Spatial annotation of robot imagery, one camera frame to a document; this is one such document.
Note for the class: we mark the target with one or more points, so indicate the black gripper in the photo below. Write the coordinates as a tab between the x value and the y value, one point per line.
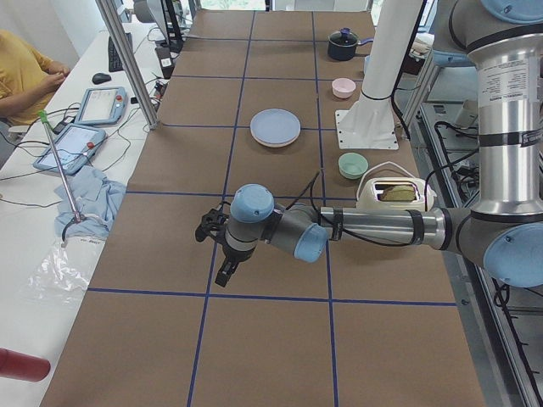
232	255

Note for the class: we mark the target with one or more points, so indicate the pink plate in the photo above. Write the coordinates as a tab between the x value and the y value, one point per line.
274	144

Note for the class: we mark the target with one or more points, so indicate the blue plate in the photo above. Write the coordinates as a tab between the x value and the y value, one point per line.
275	125

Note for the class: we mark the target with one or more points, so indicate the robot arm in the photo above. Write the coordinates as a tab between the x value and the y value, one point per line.
502	232

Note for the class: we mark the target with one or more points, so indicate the light blue cloth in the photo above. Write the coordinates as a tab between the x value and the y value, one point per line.
97	198

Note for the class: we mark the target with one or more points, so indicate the green bowl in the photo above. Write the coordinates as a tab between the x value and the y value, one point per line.
352	166

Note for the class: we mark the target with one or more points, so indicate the cream toaster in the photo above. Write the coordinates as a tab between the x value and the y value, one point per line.
394	193

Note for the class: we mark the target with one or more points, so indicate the clear plastic bag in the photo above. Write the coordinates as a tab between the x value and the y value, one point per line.
64	273

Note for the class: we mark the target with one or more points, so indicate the lower teach pendant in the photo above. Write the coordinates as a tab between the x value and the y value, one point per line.
76	144

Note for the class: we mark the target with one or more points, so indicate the teach pendant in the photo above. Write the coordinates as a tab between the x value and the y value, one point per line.
76	144
102	106

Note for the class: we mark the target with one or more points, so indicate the upper teach pendant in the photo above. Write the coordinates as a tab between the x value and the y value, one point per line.
102	106

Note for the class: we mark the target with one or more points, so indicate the pink bowl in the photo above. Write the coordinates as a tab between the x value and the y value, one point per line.
343	88

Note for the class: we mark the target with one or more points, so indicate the black computer mouse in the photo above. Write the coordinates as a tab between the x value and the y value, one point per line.
100	78

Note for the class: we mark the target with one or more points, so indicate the black keyboard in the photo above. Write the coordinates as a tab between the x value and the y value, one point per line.
114	61

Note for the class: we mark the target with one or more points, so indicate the red bottle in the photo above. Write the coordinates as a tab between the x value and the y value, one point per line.
24	367

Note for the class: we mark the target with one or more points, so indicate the reacher grabber stick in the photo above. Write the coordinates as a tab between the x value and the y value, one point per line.
78	217

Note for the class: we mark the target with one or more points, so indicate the dark blue lidded pot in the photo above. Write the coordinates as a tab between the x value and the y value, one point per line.
342	44

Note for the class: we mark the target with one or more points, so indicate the light blue cup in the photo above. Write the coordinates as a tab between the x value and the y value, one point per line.
366	63

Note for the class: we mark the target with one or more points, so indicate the person in yellow shirt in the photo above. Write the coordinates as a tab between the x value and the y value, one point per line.
29	80

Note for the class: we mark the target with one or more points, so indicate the white camera mast base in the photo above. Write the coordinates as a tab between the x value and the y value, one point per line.
369	123

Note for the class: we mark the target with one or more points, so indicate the aluminium frame post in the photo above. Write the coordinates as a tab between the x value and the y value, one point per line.
116	31

